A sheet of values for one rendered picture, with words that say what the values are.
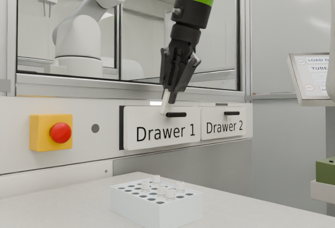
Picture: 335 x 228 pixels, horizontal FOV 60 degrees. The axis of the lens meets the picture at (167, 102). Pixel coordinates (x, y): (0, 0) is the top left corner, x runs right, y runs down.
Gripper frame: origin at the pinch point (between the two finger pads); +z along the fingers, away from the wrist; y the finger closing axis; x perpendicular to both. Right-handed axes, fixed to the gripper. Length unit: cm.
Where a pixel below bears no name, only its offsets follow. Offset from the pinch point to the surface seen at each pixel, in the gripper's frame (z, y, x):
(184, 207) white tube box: 4.9, 31.0, -25.2
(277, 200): 85, -15, 170
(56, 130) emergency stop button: 4.9, 3.1, -31.2
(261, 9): -56, -80, 171
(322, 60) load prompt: -24, 3, 96
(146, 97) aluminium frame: 0.7, -5.8, -2.6
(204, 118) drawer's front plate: 6.1, -2.1, 21.6
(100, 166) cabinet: 16.5, -0.3, -16.9
